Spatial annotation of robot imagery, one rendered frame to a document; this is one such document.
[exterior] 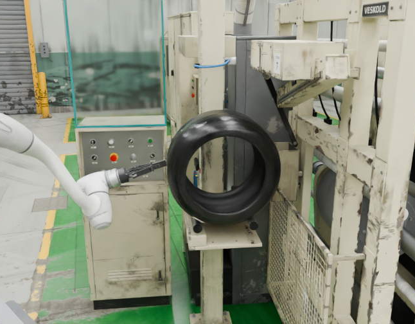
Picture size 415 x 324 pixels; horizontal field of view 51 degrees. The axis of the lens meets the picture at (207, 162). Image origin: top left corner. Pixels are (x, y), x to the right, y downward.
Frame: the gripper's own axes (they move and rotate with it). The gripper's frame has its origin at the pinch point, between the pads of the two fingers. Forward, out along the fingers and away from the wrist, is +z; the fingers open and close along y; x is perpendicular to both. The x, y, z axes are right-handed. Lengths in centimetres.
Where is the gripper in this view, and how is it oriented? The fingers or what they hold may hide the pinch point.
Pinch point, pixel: (159, 164)
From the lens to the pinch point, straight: 213.6
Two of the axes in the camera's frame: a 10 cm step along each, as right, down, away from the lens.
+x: 2.7, 9.2, 3.0
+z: 9.6, -2.9, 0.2
